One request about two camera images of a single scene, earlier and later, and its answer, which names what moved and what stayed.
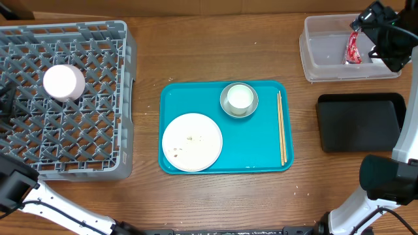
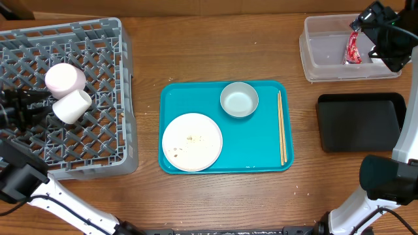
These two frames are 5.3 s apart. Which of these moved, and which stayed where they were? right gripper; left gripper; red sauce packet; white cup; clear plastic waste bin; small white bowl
Moved: white cup; left gripper
Stayed: red sauce packet; right gripper; small white bowl; clear plastic waste bin
